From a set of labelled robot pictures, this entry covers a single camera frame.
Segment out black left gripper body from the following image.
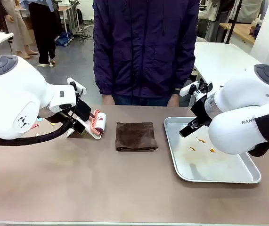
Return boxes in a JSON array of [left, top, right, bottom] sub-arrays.
[[59, 111, 78, 127]]

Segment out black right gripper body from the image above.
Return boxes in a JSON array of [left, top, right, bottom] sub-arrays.
[[190, 95, 212, 126]]

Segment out pink lint roller black handle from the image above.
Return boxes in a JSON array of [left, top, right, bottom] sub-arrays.
[[74, 101, 108, 140]]

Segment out brown cloth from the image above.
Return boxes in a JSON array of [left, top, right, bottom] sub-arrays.
[[115, 121, 158, 152]]

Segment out person's left forearm purple sleeve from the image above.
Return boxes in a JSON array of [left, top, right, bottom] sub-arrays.
[[171, 53, 196, 95]]

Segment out person's right forearm purple sleeve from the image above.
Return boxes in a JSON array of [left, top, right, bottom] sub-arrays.
[[93, 53, 114, 96]]

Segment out person's left hand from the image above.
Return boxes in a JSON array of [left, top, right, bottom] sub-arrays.
[[168, 93, 180, 107]]

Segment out person's right hand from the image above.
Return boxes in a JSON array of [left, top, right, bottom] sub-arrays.
[[101, 93, 115, 105]]

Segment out white folded roller stand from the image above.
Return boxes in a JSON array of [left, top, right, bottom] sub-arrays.
[[65, 116, 103, 141]]

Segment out silver metal tray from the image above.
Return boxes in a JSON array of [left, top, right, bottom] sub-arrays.
[[163, 116, 262, 184]]

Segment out large white background table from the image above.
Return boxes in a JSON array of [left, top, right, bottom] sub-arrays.
[[192, 41, 263, 108]]

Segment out person's blue jeans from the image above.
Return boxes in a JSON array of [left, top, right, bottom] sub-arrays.
[[112, 94, 172, 107]]

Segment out blue plastic bag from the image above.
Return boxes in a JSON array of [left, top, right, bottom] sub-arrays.
[[55, 32, 74, 47]]

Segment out person's purple jacket torso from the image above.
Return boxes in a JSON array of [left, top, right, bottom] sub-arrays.
[[93, 0, 201, 99]]

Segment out wooden top background table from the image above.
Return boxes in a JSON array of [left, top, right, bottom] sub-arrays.
[[220, 22, 259, 44]]

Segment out mannequin in black trousers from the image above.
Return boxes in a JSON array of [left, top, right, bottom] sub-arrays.
[[20, 0, 57, 68]]

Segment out bystander in white coat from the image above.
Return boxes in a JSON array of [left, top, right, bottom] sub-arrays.
[[200, 0, 235, 43]]

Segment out brown cardboard box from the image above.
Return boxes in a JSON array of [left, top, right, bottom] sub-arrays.
[[22, 16, 37, 47]]

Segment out black slanted pole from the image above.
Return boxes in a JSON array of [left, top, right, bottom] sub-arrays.
[[223, 0, 243, 45]]

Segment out plastic drink cup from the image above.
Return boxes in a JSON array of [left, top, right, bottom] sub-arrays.
[[249, 18, 263, 39]]

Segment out mannequin in beige dress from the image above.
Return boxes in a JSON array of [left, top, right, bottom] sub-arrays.
[[1, 0, 39, 59]]

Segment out wooden desk white legs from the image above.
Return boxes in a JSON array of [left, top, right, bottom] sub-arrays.
[[53, 5, 81, 34]]

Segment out bystander in light jacket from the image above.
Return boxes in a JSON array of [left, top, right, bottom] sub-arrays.
[[228, 0, 269, 24]]

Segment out thin black left gripper cable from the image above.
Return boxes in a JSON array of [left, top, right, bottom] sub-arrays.
[[69, 88, 84, 125]]

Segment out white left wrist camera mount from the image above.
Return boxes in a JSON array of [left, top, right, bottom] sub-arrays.
[[67, 77, 87, 96]]

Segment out black left arm cable sleeve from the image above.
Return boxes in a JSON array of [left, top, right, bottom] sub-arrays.
[[0, 113, 77, 146]]

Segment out black arm cable sleeve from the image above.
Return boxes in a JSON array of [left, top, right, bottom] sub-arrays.
[[248, 114, 269, 158], [0, 113, 77, 146]]

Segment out black right arm cable sleeve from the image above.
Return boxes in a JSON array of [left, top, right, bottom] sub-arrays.
[[248, 114, 269, 158]]

